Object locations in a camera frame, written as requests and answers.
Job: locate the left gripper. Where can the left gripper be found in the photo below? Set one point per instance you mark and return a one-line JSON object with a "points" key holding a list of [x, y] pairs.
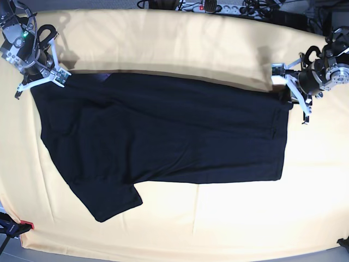
{"points": [[309, 80]]}

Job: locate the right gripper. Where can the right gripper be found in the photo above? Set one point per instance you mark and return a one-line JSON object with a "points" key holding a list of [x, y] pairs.
{"points": [[43, 67]]}

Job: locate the black T-shirt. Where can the black T-shirt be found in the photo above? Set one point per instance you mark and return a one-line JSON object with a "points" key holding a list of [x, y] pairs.
{"points": [[106, 135]]}

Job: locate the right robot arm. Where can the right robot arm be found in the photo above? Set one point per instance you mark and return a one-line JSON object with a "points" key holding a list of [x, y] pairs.
{"points": [[31, 50]]}

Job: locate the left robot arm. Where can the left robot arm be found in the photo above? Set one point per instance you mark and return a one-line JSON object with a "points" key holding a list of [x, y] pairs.
{"points": [[332, 62]]}

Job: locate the black power adapter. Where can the black power adapter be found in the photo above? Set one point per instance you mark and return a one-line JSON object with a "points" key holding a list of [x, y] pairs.
{"points": [[293, 20]]}

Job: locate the white power strip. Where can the white power strip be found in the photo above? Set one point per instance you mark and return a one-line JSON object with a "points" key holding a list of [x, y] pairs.
{"points": [[255, 9]]}

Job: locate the yellow tablecloth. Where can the yellow tablecloth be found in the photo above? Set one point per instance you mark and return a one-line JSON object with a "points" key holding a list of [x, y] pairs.
{"points": [[305, 211]]}

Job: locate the black red table clamp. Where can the black red table clamp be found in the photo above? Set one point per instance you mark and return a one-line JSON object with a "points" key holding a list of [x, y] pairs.
{"points": [[11, 229]]}

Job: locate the black clamp at corner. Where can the black clamp at corner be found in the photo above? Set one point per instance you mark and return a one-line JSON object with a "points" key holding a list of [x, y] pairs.
{"points": [[344, 243]]}

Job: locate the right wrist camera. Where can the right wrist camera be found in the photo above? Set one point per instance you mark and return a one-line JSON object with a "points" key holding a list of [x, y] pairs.
{"points": [[61, 77]]}

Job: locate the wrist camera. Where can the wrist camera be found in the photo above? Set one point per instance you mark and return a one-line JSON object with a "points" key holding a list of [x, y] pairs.
{"points": [[61, 77], [278, 74]]}

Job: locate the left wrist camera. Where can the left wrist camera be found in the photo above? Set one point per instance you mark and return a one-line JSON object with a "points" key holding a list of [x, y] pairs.
{"points": [[278, 74]]}

